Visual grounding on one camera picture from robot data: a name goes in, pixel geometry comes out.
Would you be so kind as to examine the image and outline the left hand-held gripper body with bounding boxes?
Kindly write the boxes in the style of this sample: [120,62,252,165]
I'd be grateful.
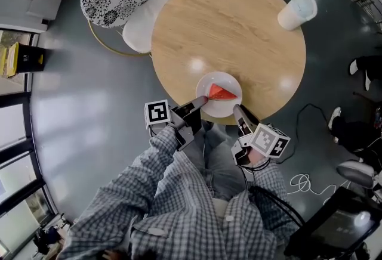
[144,100,203,151]

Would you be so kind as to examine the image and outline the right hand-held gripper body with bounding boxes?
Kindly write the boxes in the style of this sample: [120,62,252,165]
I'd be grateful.
[231,123,291,167]

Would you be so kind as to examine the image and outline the white round plate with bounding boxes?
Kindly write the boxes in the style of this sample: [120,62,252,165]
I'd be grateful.
[195,71,242,119]

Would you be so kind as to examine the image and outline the red watermelon slice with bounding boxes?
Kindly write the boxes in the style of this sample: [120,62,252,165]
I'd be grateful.
[208,83,238,101]

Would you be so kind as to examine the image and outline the person's left forearm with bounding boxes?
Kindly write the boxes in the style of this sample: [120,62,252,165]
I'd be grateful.
[131,126,192,194]

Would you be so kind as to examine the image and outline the person's right forearm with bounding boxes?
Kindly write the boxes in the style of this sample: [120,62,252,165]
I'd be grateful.
[247,148,289,224]

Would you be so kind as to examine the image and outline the round wooden table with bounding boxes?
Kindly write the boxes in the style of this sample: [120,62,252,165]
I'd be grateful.
[150,0,307,126]

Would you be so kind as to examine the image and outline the person's jeans legs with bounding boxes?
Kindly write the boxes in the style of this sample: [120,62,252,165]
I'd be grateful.
[184,120,254,202]

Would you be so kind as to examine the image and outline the grey office chair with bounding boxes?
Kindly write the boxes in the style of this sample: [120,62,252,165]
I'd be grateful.
[336,160,377,190]

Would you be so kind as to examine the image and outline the person's checked shirt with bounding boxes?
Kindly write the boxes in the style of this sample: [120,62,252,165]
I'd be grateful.
[58,126,299,260]

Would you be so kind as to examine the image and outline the black monitor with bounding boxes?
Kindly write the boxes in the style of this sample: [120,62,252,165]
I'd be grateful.
[283,187,382,258]

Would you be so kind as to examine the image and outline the white jug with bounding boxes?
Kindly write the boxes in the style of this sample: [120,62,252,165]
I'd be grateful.
[277,0,318,30]

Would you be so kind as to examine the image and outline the black bin with yellow lid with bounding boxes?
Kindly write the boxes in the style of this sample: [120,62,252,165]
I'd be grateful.
[5,42,47,78]

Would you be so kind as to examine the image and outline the cluttered wooden shelf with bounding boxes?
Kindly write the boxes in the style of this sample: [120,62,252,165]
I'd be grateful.
[32,213,75,255]

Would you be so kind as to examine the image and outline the white cabinet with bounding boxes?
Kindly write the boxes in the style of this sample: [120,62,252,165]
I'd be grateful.
[0,0,63,33]

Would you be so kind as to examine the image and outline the black floor cable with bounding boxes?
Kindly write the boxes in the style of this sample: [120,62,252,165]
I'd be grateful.
[280,103,332,164]

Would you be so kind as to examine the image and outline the white floor cable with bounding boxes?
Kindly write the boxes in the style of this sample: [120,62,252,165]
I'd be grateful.
[289,174,350,197]

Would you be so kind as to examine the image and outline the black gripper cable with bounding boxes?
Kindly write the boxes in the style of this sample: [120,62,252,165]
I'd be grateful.
[240,160,305,224]

